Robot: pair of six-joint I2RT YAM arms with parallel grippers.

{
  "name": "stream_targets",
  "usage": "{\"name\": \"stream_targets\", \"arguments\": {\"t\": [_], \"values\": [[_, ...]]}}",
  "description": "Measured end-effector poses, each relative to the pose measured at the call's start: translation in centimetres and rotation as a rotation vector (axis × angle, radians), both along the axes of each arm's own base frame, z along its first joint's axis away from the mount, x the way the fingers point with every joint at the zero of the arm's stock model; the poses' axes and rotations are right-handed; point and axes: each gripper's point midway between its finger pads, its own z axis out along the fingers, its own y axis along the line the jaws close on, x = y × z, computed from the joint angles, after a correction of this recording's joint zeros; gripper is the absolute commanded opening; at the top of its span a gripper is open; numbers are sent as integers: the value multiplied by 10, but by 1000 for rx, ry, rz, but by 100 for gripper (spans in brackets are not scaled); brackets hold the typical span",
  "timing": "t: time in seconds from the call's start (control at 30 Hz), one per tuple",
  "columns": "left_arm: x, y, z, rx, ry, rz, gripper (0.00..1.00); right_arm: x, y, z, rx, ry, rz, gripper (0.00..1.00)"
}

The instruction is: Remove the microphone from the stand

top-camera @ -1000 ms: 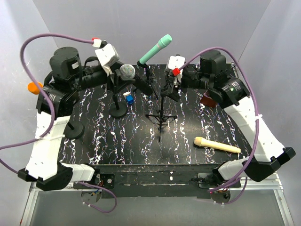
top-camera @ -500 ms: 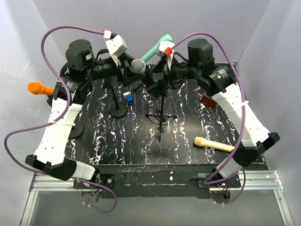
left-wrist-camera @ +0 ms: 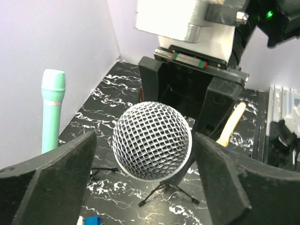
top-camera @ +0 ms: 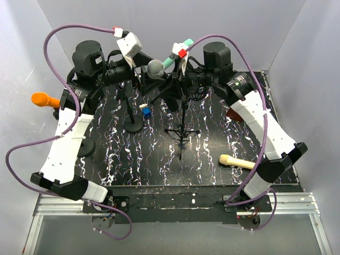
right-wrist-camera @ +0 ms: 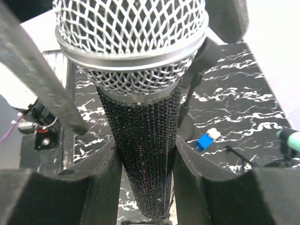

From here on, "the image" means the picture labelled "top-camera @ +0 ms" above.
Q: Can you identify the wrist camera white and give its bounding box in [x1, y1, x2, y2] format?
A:
[117, 32, 142, 69]
[170, 43, 189, 76]

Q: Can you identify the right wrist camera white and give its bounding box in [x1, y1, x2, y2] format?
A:
[170, 43, 189, 76]

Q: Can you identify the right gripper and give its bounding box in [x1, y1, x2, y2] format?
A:
[159, 59, 217, 100]

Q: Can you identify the blue white small block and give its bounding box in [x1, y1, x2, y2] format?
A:
[139, 104, 151, 118]

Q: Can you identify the wooden metronome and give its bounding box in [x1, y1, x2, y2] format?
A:
[226, 108, 243, 122]

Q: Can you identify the orange microphone stand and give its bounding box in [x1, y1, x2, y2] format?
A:
[77, 137, 96, 158]

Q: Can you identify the teal microphone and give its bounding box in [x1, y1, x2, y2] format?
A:
[163, 39, 193, 71]

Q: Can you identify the cream microphone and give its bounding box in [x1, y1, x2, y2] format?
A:
[219, 154, 255, 169]

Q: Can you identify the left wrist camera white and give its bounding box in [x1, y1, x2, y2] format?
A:
[117, 32, 142, 69]

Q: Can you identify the aluminium frame rail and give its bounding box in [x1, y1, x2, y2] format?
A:
[22, 70, 333, 255]

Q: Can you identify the orange microphone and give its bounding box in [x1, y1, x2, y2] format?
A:
[31, 92, 60, 108]

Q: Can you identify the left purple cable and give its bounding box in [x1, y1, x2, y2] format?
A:
[5, 24, 133, 241]

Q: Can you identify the purple cable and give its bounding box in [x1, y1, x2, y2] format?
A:
[5, 24, 133, 241]
[183, 34, 278, 232]

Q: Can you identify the round base microphone stand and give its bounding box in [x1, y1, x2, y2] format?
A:
[116, 86, 144, 134]

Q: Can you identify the black silver-grille microphone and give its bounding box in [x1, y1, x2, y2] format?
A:
[147, 59, 167, 80]

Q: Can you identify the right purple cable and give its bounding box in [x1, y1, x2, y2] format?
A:
[183, 34, 278, 232]

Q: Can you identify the black marble pattern mat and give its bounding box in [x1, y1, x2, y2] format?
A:
[74, 86, 260, 185]

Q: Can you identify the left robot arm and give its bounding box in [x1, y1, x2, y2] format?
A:
[30, 40, 138, 213]

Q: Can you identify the shock mount tripod stand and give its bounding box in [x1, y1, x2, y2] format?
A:
[164, 87, 207, 160]

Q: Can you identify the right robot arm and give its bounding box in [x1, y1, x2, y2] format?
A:
[159, 41, 308, 211]

